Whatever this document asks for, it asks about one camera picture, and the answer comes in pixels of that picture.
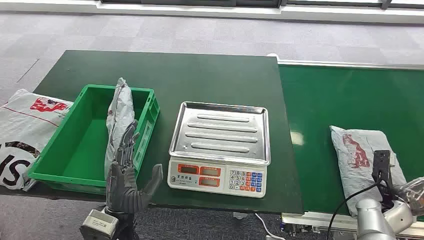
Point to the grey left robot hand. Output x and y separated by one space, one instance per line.
121 188

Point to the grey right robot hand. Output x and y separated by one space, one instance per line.
414 195

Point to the grey package with red print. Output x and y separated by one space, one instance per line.
357 155

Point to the slim crumpled grey package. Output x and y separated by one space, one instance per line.
120 109

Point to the green conveyor belt machine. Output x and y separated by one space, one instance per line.
351 99

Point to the green plastic crate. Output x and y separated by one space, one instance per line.
82 149

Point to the large white printed bag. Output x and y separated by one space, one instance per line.
23 132

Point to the white electronic scale steel tray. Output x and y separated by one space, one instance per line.
220 132

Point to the white table foot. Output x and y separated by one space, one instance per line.
240 216

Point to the white window ledge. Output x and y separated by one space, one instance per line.
66 7

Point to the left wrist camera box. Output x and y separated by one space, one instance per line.
98 226

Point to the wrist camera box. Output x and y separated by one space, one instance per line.
98 226
381 164

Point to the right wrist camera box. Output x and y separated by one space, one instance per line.
381 164

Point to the dark window frame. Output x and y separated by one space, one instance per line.
198 2

